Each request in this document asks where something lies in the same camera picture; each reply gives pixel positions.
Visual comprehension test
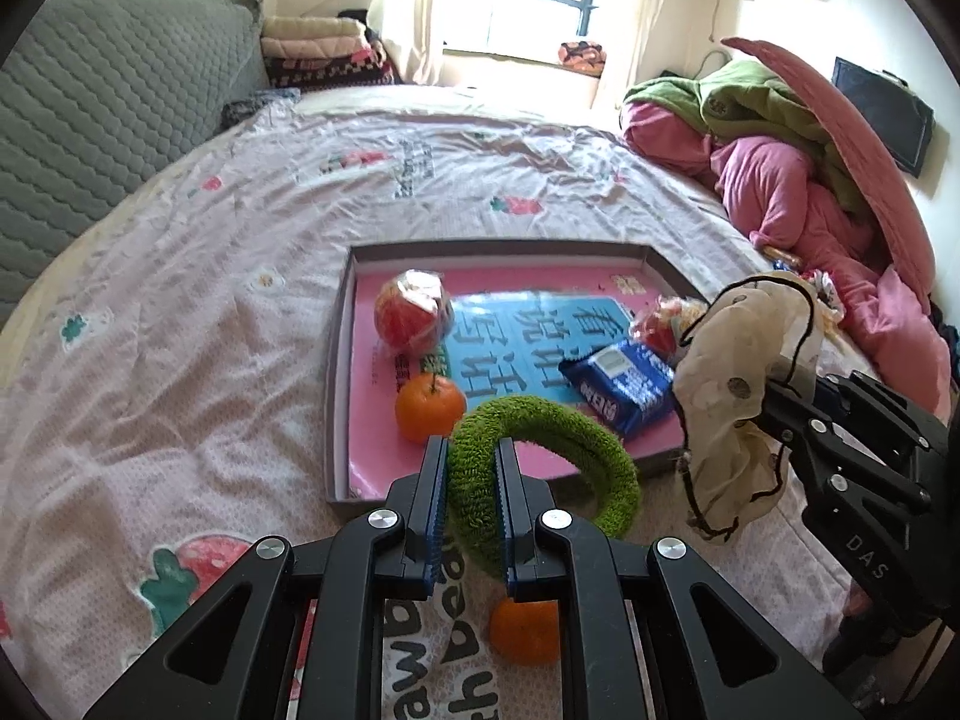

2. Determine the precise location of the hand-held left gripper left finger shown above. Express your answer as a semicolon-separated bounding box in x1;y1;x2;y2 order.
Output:
79;435;451;720

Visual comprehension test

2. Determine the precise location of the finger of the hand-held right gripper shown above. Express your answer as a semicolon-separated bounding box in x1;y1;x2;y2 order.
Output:
750;381;935;515
814;371;955;458

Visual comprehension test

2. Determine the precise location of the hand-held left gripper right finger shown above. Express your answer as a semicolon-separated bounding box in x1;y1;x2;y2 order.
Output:
493;436;863;720

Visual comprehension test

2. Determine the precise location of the orange tangerine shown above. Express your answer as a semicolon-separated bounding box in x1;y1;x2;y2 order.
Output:
489;595;562;666
395;373;467;443

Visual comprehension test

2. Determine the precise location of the green terry hair ring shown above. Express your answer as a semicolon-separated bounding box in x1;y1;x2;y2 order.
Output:
448;395;643;583

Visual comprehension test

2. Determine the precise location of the cream cloth with black trim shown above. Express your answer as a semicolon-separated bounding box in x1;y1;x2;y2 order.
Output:
671;274;826;545

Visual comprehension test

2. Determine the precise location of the blue snack packet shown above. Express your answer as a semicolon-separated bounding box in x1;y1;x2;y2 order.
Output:
561;340;676;438

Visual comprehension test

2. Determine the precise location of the shallow cardboard box tray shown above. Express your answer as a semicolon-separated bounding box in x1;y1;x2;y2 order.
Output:
326;240;707;503

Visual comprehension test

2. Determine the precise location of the colourful plastic bag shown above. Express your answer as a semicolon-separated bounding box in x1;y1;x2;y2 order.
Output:
754;236;845;335

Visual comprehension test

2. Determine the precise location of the plastic-wrapped red apple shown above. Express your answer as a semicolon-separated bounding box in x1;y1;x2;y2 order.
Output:
375;270;455;356

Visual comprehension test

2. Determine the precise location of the wrapped apple with blue label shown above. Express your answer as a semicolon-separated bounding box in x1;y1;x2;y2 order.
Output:
630;296;707;361

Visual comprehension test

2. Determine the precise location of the pink quilt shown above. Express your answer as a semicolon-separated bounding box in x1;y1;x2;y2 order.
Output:
619;101;953;415

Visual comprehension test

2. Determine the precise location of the black television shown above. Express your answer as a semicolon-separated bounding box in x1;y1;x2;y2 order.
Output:
831;56;935;179

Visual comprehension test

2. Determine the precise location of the green jacket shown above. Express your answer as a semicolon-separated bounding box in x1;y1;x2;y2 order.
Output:
622;60;875;215

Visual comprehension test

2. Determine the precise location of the dark blue patterned cloth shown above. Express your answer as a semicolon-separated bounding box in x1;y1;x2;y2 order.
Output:
223;88;301;128

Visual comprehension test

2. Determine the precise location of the dark patterned folded blanket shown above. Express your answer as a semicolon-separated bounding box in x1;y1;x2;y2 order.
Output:
266;52;398;92

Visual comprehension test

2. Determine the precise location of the bag on window sill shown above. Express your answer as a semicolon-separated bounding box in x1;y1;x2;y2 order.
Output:
559;40;605;77

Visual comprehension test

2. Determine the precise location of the cream curtain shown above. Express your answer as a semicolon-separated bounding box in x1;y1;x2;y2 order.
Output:
367;0;500;88
592;0;659;115

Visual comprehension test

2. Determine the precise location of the pink folded blanket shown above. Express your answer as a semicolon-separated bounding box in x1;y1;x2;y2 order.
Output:
262;37;374;62

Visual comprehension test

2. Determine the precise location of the cream folded blanket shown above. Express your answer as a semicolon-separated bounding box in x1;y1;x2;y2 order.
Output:
262;15;368;43

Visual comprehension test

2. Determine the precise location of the grey quilted headboard cover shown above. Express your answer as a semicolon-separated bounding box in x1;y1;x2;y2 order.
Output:
0;0;271;331

